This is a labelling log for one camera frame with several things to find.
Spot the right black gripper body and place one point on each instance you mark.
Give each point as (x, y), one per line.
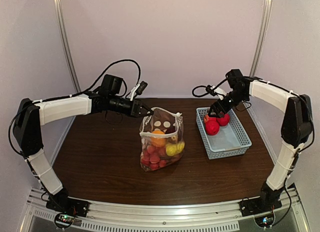
(217, 109)

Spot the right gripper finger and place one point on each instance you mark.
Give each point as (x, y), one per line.
(212, 115)
(220, 114)

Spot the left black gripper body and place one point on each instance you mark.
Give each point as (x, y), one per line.
(136, 108)

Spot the red fake apple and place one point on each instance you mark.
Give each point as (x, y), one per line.
(212, 127)
(206, 119)

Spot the clear polka dot zip bag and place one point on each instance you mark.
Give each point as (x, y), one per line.
(154, 158)

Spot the light blue plastic basket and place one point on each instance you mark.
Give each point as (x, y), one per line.
(231, 140)

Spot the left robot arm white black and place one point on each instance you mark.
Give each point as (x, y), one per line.
(32, 117)

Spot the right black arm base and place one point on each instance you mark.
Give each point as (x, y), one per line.
(266, 203)

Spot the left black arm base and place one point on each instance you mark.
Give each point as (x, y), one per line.
(68, 209)

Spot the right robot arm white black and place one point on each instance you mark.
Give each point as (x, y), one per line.
(297, 123)

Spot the purple fake fruit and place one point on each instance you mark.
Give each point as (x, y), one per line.
(171, 129)

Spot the orange fake orange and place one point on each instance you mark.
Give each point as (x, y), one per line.
(158, 141)

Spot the yellow fake lemon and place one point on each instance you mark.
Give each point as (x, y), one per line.
(174, 149)

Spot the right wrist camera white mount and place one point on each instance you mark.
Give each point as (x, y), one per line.
(215, 91)

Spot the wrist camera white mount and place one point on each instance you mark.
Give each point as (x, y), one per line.
(215, 91)
(137, 90)

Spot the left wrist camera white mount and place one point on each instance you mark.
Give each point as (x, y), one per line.
(137, 90)

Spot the front aluminium rail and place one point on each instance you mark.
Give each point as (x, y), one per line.
(110, 217)

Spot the right aluminium frame post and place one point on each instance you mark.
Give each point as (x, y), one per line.
(264, 24)

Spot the aluminium frame post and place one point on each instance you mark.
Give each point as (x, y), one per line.
(65, 44)
(264, 24)

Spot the left aluminium frame post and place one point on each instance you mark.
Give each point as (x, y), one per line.
(65, 44)

